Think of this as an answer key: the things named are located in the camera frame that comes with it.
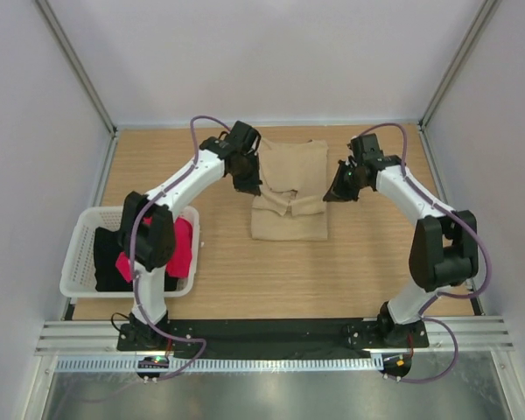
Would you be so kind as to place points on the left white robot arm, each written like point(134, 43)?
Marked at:
point(147, 233)

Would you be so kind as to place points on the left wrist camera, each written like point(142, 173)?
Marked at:
point(242, 138)

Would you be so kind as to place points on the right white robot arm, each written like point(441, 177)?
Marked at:
point(443, 252)

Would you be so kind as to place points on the right aluminium frame post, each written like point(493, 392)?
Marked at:
point(465, 48)

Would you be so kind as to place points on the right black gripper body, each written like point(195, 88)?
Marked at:
point(346, 185)

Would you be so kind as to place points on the left aluminium frame post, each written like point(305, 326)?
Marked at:
point(73, 60)

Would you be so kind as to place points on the aluminium front rail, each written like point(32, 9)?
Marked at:
point(473, 333)

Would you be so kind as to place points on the beige t shirt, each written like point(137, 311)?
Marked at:
point(294, 181)

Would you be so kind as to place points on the aluminium frame post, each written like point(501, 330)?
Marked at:
point(465, 48)
point(73, 60)

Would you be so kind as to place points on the white plastic laundry basket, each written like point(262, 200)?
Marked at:
point(78, 272)

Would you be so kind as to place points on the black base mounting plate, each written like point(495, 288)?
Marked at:
point(296, 339)

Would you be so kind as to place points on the pink t shirt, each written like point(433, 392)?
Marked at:
point(179, 265)

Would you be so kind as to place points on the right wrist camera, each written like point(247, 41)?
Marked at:
point(365, 148)

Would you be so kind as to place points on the white slotted cable duct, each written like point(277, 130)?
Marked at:
point(158, 364)

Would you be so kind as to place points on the black t shirt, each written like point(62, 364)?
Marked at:
point(106, 252)

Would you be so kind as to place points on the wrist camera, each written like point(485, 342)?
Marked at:
point(365, 148)
point(242, 138)

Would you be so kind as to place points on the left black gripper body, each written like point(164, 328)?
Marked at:
point(248, 178)

